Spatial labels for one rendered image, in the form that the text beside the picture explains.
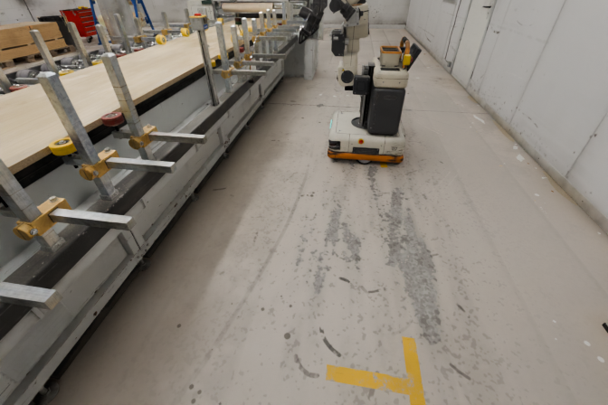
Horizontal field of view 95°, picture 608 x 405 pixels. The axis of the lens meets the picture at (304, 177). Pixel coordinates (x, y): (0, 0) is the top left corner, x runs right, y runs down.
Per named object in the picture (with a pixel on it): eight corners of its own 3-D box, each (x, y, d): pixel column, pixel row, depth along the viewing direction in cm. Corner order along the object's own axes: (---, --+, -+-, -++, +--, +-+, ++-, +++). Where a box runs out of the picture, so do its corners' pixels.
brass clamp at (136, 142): (160, 136, 130) (156, 126, 127) (142, 150, 119) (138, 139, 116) (148, 135, 130) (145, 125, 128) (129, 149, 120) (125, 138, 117)
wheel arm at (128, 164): (177, 170, 102) (175, 160, 100) (173, 175, 100) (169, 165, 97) (73, 162, 108) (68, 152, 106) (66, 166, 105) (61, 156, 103)
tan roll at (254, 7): (308, 12, 425) (308, 2, 418) (306, 13, 415) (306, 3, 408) (219, 11, 444) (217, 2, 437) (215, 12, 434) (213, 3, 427)
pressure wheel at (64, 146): (58, 172, 105) (42, 145, 98) (77, 161, 111) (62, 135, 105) (75, 174, 103) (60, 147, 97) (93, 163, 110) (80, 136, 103)
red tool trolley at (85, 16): (106, 39, 835) (93, 7, 788) (89, 43, 773) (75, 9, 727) (90, 39, 837) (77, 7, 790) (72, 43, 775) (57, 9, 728)
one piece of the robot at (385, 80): (390, 123, 287) (406, 32, 238) (395, 148, 243) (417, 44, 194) (356, 121, 291) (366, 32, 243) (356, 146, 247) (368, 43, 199)
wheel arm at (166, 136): (208, 142, 124) (205, 134, 121) (204, 145, 121) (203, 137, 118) (119, 136, 129) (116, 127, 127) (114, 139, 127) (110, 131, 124)
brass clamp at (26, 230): (74, 210, 90) (66, 198, 87) (35, 241, 79) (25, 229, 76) (58, 208, 91) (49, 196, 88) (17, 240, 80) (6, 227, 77)
